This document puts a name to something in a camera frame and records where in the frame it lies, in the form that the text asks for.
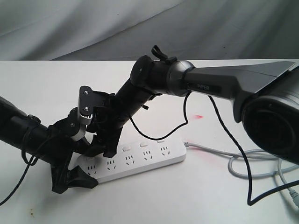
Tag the white five-socket power strip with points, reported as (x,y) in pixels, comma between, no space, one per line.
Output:
(134,158)

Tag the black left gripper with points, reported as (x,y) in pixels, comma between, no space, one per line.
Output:
(61,144)

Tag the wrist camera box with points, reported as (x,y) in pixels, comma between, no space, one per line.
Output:
(75,129)
(86,102)

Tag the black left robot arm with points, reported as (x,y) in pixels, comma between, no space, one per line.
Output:
(26,133)

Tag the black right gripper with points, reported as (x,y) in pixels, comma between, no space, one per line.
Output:
(106,126)

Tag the grey backdrop cloth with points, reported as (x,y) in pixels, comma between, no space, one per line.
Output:
(127,29)

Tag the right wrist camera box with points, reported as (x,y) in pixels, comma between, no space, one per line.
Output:
(86,102)

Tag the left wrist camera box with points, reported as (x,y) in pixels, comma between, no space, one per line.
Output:
(75,129)

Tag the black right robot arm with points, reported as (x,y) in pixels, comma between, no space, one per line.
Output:
(264,97)

